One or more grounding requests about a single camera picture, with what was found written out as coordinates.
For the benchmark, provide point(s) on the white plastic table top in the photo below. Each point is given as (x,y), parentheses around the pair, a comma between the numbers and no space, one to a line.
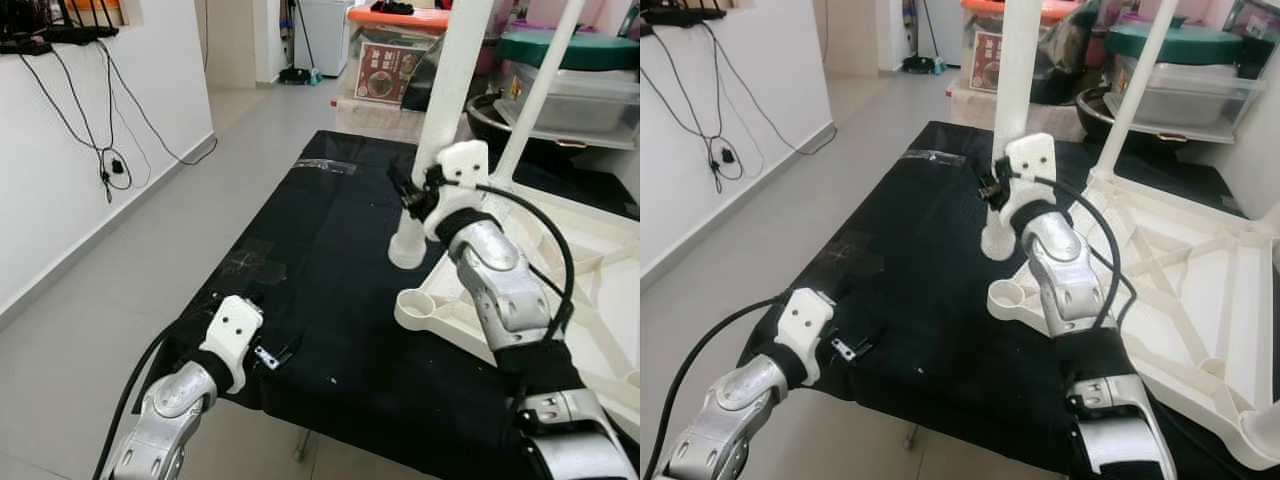
(1200,320)
(600,290)

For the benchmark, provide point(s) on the grey metal table leg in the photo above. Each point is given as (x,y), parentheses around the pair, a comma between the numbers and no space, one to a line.
(912,437)
(302,445)

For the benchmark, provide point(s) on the black table cloth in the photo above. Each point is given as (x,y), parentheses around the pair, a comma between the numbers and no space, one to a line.
(900,230)
(330,280)

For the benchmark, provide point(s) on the black round wok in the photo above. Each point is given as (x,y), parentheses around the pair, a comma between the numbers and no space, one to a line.
(1095,118)
(485,118)

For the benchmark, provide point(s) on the black bag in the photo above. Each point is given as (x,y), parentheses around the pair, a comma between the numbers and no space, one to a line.
(1060,60)
(422,88)

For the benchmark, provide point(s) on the storage box with red print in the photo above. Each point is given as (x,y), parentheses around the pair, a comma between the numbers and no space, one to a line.
(385,70)
(985,60)

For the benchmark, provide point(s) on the green floor mop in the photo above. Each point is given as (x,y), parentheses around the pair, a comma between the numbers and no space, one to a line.
(300,74)
(920,65)

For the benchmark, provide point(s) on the small black gadget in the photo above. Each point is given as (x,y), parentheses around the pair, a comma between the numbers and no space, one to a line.
(395,8)

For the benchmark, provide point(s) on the clear plastic container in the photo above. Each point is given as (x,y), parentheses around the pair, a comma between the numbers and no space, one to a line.
(1195,95)
(590,100)

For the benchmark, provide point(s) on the black power adapter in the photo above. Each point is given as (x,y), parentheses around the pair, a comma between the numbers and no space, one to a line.
(118,167)
(727,157)

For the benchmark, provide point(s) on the black power strip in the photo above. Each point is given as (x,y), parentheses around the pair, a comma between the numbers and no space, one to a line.
(50,37)
(680,15)

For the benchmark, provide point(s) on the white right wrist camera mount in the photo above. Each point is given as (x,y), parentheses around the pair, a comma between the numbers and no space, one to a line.
(1030,165)
(462,160)

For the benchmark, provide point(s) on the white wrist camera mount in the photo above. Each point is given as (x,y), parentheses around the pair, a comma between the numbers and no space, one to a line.
(808,318)
(462,160)
(238,325)
(1030,165)

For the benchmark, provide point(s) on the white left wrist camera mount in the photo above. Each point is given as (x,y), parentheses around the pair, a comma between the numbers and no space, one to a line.
(238,325)
(808,318)

